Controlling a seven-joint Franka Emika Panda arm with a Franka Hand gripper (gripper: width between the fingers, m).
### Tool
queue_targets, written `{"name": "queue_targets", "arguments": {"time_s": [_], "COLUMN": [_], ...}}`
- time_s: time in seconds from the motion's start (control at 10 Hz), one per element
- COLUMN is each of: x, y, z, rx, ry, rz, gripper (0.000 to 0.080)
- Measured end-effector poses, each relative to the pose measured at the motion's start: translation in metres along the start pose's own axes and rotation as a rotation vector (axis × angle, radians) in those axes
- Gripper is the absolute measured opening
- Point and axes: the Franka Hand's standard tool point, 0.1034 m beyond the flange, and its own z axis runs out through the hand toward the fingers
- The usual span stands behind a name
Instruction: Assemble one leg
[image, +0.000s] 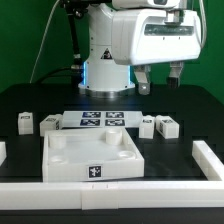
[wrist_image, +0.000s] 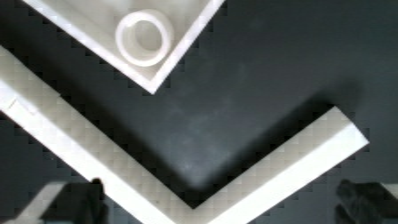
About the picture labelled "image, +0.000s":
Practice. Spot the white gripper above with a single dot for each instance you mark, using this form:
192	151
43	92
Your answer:
142	37

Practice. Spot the white square tabletop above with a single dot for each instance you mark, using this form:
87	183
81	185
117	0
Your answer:
90	154

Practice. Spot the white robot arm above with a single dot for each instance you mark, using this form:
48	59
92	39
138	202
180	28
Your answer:
103	77

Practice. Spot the white marker plate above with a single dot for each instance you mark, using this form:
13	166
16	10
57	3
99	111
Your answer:
75	119

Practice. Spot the white U-shaped fence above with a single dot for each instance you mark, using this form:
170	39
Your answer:
116	195

